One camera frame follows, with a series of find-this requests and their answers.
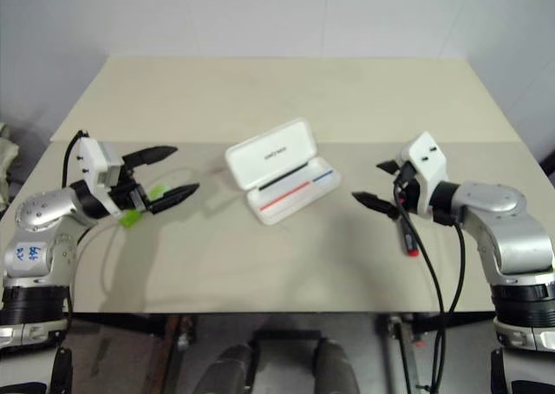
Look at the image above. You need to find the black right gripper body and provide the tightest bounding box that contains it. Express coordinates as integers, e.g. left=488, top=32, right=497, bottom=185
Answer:
left=392, top=161, right=421, bottom=216

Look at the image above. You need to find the dark rounded shape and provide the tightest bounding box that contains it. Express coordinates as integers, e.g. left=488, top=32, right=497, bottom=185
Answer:
left=203, top=344, right=253, bottom=394
left=312, top=338, right=361, bottom=394

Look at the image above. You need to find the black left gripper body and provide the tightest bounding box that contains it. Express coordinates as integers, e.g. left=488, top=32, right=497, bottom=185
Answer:
left=107, top=163, right=153, bottom=216

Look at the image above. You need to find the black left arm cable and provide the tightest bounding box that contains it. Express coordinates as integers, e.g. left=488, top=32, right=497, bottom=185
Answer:
left=62, top=128, right=90, bottom=187

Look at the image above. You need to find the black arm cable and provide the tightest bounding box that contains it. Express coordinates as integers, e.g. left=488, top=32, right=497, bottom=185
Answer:
left=392, top=167, right=467, bottom=394
left=62, top=128, right=90, bottom=187

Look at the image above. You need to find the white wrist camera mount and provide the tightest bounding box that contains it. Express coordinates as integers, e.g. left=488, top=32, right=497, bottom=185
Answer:
left=397, top=131, right=450, bottom=195
left=77, top=136, right=125, bottom=204

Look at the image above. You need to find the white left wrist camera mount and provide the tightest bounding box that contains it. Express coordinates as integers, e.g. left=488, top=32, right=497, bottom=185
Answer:
left=77, top=136, right=125, bottom=204

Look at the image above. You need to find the dark table frame bar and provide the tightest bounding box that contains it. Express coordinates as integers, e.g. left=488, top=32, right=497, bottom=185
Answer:
left=250, top=327, right=323, bottom=348

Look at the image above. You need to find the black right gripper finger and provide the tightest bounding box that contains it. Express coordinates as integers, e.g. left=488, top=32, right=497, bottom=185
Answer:
left=375, top=159, right=405, bottom=176
left=352, top=191, right=401, bottom=220

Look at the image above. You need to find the black marker with red cap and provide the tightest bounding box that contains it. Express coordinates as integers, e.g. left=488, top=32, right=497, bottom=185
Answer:
left=396, top=213, right=421, bottom=259

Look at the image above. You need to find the grey green cloth bundle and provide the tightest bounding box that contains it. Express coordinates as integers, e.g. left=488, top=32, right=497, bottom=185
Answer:
left=0, top=122, right=21, bottom=205

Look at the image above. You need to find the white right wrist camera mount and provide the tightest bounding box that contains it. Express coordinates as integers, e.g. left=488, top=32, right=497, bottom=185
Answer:
left=397, top=131, right=450, bottom=195

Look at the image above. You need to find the white open pencil case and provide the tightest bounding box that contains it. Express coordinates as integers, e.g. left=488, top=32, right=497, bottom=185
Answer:
left=224, top=116, right=343, bottom=227

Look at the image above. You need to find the metal table leg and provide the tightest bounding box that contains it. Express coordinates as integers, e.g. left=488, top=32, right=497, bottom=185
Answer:
left=163, top=315, right=195, bottom=394
left=387, top=314, right=418, bottom=394

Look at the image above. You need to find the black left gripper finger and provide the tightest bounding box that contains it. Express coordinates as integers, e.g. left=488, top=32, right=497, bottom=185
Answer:
left=122, top=145, right=179, bottom=170
left=148, top=182, right=201, bottom=215

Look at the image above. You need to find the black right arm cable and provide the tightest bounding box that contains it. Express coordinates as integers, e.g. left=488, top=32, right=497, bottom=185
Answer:
left=392, top=167, right=467, bottom=394

